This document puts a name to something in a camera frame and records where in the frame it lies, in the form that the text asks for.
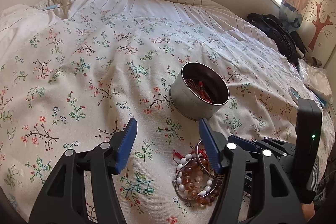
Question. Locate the tree wall decal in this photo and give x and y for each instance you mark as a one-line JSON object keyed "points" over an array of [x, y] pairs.
{"points": [[318, 15]]}

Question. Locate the silver bangle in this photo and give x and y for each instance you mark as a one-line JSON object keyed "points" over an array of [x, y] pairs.
{"points": [[194, 179]]}

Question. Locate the round silver metal tin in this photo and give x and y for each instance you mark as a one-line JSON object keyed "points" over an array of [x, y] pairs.
{"points": [[198, 91]]}

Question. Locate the floral bed sheet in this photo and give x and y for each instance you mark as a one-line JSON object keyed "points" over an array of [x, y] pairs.
{"points": [[74, 80]]}

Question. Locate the black jacket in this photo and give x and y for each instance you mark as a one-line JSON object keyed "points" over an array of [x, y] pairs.
{"points": [[288, 43]]}

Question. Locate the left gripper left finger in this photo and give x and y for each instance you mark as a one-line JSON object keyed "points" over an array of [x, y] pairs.
{"points": [[62, 197]]}

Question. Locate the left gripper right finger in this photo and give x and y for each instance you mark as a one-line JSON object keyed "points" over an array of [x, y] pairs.
{"points": [[273, 199]]}

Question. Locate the round blue patterned lid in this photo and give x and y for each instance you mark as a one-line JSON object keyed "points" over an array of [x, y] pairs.
{"points": [[294, 94]]}

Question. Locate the white striped duvet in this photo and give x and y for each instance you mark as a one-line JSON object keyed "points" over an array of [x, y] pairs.
{"points": [[144, 3]]}

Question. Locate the white plastic bag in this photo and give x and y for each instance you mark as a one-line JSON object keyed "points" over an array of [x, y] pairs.
{"points": [[316, 80]]}

